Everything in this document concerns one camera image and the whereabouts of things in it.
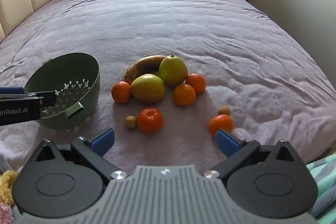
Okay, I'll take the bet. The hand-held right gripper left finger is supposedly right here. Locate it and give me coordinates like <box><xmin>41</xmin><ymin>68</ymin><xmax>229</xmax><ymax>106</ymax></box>
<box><xmin>33</xmin><ymin>128</ymin><xmax>129</xmax><ymax>180</ymax></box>

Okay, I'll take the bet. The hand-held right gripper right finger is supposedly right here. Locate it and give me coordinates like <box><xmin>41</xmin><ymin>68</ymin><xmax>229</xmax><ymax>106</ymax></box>
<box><xmin>203</xmin><ymin>128</ymin><xmax>302</xmax><ymax>180</ymax></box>

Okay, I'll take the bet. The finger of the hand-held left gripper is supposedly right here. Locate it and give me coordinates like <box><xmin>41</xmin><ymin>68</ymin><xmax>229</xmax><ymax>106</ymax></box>
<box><xmin>0</xmin><ymin>86</ymin><xmax>25</xmax><ymax>95</ymax></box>
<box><xmin>0</xmin><ymin>91</ymin><xmax>57</xmax><ymax>110</ymax></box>

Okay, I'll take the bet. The green colander bowl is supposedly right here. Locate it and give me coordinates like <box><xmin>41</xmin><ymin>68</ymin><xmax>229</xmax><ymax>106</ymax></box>
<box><xmin>24</xmin><ymin>52</ymin><xmax>101</xmax><ymax>131</ymax></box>

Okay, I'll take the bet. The orange tangerine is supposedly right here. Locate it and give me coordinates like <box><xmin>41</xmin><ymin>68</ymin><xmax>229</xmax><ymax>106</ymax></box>
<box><xmin>185</xmin><ymin>73</ymin><xmax>207</xmax><ymax>94</ymax></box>
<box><xmin>209</xmin><ymin>114</ymin><xmax>234</xmax><ymax>138</ymax></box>
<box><xmin>138</xmin><ymin>108</ymin><xmax>164</xmax><ymax>134</ymax></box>
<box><xmin>173</xmin><ymin>84</ymin><xmax>196</xmax><ymax>106</ymax></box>
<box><xmin>111</xmin><ymin>81</ymin><xmax>132</xmax><ymax>104</ymax></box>

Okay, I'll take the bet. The round yellow-green pear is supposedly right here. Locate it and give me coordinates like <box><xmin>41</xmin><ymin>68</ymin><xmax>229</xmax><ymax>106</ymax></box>
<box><xmin>131</xmin><ymin>74</ymin><xmax>165</xmax><ymax>104</ymax></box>

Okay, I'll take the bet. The small brown longan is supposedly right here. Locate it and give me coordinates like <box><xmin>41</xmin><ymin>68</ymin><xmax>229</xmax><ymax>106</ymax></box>
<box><xmin>218</xmin><ymin>105</ymin><xmax>231</xmax><ymax>117</ymax></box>
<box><xmin>125</xmin><ymin>115</ymin><xmax>138</xmax><ymax>129</ymax></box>

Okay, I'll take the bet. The yellow plush toy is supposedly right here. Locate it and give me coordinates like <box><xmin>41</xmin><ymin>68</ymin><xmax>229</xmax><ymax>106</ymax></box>
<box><xmin>0</xmin><ymin>170</ymin><xmax>19</xmax><ymax>207</ymax></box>

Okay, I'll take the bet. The brown spotted banana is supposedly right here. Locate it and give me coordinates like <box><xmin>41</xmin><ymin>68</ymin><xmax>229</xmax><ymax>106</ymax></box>
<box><xmin>121</xmin><ymin>55</ymin><xmax>167</xmax><ymax>84</ymax></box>

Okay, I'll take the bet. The tall yellow-green pear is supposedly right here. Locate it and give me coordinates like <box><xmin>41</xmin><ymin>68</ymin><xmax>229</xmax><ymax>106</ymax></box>
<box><xmin>159</xmin><ymin>55</ymin><xmax>189</xmax><ymax>87</ymax></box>

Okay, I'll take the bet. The pink plush toy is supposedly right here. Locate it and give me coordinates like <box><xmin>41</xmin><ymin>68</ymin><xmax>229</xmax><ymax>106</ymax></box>
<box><xmin>0</xmin><ymin>202</ymin><xmax>15</xmax><ymax>224</ymax></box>

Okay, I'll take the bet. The teal patterned blanket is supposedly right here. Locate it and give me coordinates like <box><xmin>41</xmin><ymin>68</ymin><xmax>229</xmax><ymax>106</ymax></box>
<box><xmin>305</xmin><ymin>151</ymin><xmax>336</xmax><ymax>219</ymax></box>

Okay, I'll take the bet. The purple bed sheet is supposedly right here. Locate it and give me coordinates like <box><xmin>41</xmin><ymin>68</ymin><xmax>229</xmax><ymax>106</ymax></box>
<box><xmin>0</xmin><ymin>0</ymin><xmax>336</xmax><ymax>180</ymax></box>

